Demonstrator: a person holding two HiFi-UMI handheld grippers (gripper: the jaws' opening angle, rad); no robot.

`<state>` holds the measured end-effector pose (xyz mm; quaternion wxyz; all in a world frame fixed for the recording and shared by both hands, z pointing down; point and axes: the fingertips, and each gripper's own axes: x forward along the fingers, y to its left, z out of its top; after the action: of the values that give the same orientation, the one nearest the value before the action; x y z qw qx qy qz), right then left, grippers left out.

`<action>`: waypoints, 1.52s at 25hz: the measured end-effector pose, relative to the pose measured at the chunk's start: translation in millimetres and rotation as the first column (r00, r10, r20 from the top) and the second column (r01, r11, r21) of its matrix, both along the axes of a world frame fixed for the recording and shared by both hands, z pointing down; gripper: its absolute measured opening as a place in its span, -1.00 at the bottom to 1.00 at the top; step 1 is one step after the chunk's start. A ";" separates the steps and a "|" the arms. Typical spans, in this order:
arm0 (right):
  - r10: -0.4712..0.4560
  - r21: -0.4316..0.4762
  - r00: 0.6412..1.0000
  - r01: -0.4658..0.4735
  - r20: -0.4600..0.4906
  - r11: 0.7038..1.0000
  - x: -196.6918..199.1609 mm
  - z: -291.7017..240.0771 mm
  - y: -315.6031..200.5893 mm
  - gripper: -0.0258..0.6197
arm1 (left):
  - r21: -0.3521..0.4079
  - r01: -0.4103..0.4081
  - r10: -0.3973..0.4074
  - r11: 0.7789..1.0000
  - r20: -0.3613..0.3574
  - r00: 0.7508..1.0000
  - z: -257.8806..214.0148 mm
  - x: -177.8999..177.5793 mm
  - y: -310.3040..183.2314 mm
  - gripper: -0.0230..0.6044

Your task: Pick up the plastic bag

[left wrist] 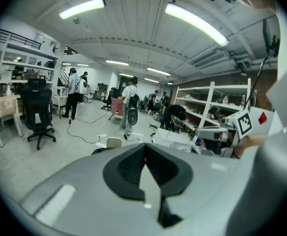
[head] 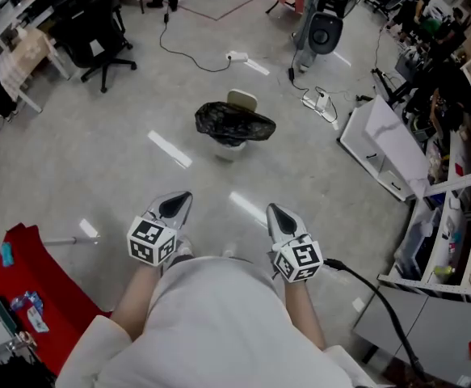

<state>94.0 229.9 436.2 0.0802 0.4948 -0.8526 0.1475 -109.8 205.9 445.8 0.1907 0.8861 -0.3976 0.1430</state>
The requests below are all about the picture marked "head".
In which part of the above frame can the black tripod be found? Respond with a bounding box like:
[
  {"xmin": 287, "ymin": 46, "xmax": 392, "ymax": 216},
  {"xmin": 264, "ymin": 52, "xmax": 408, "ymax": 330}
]
[{"xmin": 371, "ymin": 66, "xmax": 414, "ymax": 108}]

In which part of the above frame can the long white power strip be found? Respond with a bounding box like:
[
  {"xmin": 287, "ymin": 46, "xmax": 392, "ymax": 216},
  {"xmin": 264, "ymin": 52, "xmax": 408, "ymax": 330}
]
[{"xmin": 301, "ymin": 89, "xmax": 340, "ymax": 131}]

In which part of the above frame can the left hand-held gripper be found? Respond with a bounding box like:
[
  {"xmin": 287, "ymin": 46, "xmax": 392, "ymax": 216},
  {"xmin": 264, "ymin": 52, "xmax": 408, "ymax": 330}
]
[{"xmin": 126, "ymin": 191, "xmax": 194, "ymax": 266}]

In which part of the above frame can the thick black gripper cable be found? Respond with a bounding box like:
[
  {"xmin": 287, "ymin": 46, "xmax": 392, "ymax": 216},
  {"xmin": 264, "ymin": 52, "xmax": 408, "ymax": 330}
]
[{"xmin": 323, "ymin": 258, "xmax": 428, "ymax": 383}]

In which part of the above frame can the person's left forearm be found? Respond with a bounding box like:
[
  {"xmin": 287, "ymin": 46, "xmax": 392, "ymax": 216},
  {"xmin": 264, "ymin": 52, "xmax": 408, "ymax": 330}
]
[{"xmin": 109, "ymin": 263, "xmax": 163, "ymax": 343}]

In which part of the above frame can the beige bin with lid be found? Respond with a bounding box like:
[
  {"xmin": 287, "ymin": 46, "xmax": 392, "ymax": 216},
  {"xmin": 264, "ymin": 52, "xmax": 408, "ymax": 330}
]
[{"xmin": 212, "ymin": 89, "xmax": 259, "ymax": 163}]

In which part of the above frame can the black floor cable with adapter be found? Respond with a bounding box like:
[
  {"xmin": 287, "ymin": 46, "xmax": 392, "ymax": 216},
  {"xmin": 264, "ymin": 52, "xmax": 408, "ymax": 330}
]
[{"xmin": 159, "ymin": 12, "xmax": 232, "ymax": 74}]

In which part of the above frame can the person's right forearm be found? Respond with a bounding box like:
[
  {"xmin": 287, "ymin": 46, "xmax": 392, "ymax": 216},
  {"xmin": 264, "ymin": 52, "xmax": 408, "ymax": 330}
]
[{"xmin": 285, "ymin": 275, "xmax": 327, "ymax": 351}]

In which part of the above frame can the teal small item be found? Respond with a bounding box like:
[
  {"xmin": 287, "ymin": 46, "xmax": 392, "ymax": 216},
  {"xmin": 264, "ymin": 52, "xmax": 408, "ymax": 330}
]
[{"xmin": 0, "ymin": 242, "xmax": 16, "ymax": 267}]

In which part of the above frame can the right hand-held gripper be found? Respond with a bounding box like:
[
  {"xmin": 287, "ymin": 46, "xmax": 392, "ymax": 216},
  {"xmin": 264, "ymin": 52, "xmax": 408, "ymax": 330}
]
[{"xmin": 266, "ymin": 203, "xmax": 324, "ymax": 285}]

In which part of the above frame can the white low cabinet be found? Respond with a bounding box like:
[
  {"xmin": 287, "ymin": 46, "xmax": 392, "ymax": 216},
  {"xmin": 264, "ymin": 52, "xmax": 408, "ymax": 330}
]
[{"xmin": 339, "ymin": 95, "xmax": 430, "ymax": 202}]

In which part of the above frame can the black garbage bag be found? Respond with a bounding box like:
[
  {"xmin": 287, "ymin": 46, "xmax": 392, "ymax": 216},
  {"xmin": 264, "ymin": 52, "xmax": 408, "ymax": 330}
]
[{"xmin": 195, "ymin": 101, "xmax": 277, "ymax": 147}]

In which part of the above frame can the cardboard box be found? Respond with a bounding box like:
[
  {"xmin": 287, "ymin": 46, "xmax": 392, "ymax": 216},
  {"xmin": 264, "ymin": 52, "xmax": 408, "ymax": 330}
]
[{"xmin": 11, "ymin": 26, "xmax": 53, "ymax": 88}]

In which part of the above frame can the metal pole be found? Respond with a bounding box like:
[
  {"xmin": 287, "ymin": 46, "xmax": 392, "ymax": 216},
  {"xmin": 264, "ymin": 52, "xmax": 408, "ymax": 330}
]
[{"xmin": 43, "ymin": 235, "xmax": 101, "ymax": 247}]

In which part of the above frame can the grey cabinet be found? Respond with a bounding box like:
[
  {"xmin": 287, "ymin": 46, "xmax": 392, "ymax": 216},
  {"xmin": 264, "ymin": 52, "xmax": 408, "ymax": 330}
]
[{"xmin": 351, "ymin": 283, "xmax": 471, "ymax": 383}]

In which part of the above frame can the blue and white packet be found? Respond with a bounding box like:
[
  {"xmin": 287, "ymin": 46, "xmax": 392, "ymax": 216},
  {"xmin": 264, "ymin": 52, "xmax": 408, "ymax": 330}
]
[{"xmin": 11, "ymin": 291, "xmax": 50, "ymax": 334}]

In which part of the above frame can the person's white clothing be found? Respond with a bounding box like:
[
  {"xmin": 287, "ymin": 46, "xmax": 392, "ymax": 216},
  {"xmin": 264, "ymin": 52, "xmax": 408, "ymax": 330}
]
[{"xmin": 55, "ymin": 255, "xmax": 377, "ymax": 388}]

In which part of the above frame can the white desk shelving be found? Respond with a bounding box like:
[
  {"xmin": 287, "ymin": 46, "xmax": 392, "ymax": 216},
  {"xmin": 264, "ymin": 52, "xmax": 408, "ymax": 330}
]
[{"xmin": 0, "ymin": 0, "xmax": 111, "ymax": 115}]

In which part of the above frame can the white shelving unit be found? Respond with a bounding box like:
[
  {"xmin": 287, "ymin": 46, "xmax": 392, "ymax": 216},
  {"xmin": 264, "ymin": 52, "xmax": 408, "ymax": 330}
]
[{"xmin": 376, "ymin": 42, "xmax": 471, "ymax": 302}]

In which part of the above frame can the person's white left shoe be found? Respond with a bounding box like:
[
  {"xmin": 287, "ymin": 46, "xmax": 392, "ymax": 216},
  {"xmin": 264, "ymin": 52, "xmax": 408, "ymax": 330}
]
[{"xmin": 176, "ymin": 236, "xmax": 196, "ymax": 259}]

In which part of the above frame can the black office chair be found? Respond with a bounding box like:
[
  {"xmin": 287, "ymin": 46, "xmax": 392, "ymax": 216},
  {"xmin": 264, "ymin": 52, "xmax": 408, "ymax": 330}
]
[{"xmin": 51, "ymin": 0, "xmax": 138, "ymax": 94}]

